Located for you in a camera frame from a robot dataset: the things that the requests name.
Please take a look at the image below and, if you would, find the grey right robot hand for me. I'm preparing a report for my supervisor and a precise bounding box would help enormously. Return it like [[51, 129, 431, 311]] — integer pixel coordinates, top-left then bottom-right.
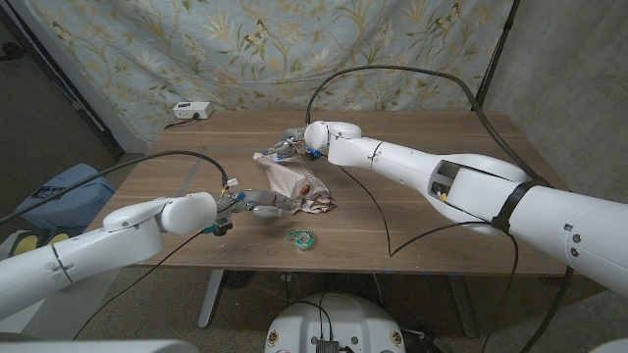
[[264, 126, 310, 161]]

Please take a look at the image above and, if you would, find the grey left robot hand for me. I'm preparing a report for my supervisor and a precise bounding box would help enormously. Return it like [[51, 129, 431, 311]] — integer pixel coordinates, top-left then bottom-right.
[[219, 188, 299, 220]]

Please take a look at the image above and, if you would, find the beige orange patterned cloth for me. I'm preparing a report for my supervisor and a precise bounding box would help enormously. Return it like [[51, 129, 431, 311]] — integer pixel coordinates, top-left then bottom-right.
[[252, 151, 337, 216]]

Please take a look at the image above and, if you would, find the green plaid tape dispenser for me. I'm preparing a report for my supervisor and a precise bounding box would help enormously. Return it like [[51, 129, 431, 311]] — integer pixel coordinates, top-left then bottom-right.
[[285, 227, 317, 252]]

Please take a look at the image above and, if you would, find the black round fan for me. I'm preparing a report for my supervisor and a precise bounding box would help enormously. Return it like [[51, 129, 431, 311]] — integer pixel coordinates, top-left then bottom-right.
[[223, 270, 256, 290]]

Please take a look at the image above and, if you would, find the floral light blue backdrop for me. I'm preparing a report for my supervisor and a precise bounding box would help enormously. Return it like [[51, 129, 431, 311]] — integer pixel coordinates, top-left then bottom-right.
[[24, 0, 514, 148]]

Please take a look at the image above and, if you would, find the white power strip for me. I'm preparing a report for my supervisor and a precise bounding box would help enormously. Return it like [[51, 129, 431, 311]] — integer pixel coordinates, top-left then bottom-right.
[[173, 101, 215, 121]]

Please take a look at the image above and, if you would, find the grey table leg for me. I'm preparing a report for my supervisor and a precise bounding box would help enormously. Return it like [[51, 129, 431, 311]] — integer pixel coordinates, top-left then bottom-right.
[[446, 274, 480, 338], [197, 269, 227, 328]]

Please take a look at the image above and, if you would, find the white robot torso base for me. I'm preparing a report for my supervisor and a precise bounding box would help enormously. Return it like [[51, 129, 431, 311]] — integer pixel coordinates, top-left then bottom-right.
[[264, 292, 407, 353]]

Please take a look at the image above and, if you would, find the black backdrop stand pole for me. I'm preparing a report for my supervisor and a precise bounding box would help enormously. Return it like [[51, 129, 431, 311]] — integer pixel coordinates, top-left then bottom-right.
[[0, 4, 125, 158], [470, 0, 521, 112]]

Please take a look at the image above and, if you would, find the light blue storage bin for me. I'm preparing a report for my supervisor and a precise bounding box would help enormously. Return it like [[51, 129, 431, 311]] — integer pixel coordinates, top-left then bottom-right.
[[13, 163, 117, 231]]

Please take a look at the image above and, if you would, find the black power adapter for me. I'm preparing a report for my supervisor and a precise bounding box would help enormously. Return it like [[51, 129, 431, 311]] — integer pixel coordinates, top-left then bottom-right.
[[406, 332, 445, 353]]

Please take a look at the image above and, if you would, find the white floor board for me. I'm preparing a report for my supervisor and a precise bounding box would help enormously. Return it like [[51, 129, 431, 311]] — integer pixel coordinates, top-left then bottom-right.
[[9, 267, 120, 340]]

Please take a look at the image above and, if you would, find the black chair caster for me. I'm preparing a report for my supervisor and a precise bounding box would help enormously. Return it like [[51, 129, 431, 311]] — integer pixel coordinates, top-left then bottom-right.
[[0, 42, 28, 63]]

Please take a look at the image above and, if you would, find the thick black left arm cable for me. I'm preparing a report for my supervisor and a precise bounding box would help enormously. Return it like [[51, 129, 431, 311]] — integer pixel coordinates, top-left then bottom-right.
[[0, 149, 232, 227]]

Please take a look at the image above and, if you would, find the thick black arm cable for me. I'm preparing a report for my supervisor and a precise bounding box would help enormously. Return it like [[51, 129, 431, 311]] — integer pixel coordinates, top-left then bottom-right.
[[303, 64, 576, 353], [0, 149, 232, 227]]

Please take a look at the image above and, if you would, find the black power strip cable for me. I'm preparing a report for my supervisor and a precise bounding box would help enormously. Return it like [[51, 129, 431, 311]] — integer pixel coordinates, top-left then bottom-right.
[[163, 113, 201, 131]]

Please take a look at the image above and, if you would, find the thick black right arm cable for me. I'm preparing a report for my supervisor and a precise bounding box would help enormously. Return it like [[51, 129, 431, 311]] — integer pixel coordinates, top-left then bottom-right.
[[303, 64, 576, 353]]

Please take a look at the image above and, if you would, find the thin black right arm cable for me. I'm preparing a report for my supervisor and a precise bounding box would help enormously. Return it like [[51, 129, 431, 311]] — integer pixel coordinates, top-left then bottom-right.
[[337, 165, 520, 353]]

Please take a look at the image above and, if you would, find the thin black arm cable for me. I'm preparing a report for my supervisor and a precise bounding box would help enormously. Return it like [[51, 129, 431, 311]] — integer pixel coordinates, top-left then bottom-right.
[[337, 165, 520, 353], [72, 230, 205, 340]]

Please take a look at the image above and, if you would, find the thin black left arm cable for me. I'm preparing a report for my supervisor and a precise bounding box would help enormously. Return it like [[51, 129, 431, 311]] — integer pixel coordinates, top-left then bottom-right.
[[72, 230, 205, 340]]

